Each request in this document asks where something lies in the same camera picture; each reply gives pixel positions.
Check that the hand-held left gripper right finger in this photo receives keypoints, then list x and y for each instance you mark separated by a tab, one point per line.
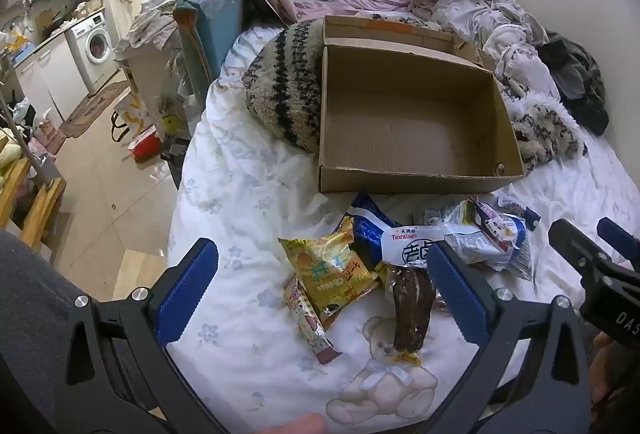
457	294

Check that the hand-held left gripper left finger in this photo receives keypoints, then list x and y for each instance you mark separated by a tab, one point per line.
187	294

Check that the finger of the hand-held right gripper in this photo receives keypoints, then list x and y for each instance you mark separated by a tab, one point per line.
622	239
575	249

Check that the brown chocolate bread packet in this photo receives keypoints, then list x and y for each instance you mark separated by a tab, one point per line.
412	309

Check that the blue white striped snack packet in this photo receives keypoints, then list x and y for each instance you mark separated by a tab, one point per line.
492	256

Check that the white packet with red logo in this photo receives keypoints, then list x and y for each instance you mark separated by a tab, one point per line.
412	244

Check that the small dark blue packet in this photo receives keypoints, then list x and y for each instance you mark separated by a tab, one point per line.
520	209

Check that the red white snack packet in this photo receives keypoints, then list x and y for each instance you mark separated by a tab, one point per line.
487	221

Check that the dark blue snack packet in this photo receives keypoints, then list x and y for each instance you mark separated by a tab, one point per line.
372	226

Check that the pink yellow candy bar packet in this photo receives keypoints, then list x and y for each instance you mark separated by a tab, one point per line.
307	319

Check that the yellow snack packet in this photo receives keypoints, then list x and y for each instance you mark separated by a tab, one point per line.
325	274

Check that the brown cardboard box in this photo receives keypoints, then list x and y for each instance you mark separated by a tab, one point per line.
410	124

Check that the person's right hand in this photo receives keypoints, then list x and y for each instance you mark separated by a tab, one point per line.
604	369

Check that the person's left hand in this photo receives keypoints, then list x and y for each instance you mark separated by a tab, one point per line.
297	426

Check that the red bag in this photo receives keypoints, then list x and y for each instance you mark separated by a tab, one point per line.
147	144

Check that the dark clothing pile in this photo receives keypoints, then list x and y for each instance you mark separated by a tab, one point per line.
580	74

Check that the wooden rack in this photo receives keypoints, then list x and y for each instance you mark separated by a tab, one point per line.
30	204

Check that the yellow white shopping bag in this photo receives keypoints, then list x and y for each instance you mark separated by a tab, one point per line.
130	114

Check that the brown floor rug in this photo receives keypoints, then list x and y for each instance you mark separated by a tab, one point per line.
95	109

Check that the fuzzy beige black striped blanket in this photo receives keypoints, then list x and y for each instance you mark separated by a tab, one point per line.
285	84

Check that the white kitchen cabinet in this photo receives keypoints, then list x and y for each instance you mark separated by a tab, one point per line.
50	79

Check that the white washing machine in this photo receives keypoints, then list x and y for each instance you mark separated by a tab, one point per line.
95	47

